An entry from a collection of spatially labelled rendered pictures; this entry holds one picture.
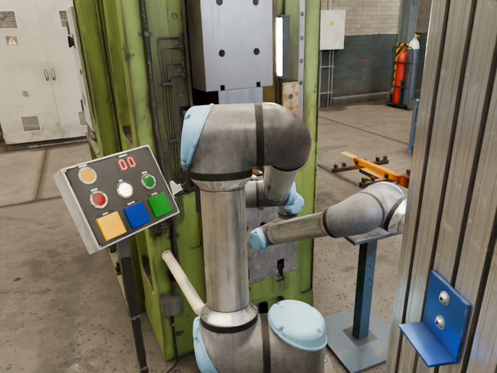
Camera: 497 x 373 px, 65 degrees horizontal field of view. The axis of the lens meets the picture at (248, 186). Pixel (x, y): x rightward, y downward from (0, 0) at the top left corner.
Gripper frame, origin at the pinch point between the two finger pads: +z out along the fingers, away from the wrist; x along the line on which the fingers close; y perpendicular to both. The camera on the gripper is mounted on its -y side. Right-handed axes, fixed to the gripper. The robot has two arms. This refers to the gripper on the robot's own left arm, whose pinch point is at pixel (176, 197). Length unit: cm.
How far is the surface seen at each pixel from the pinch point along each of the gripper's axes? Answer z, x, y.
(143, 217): 10.3, 8.7, -1.7
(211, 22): -18, -34, 53
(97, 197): 10.7, 20.5, 10.1
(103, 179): 11.0, 15.7, 15.3
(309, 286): 45, -94, -79
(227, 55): -14, -39, 42
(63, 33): 404, -238, 301
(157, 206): 10.3, 1.6, 0.1
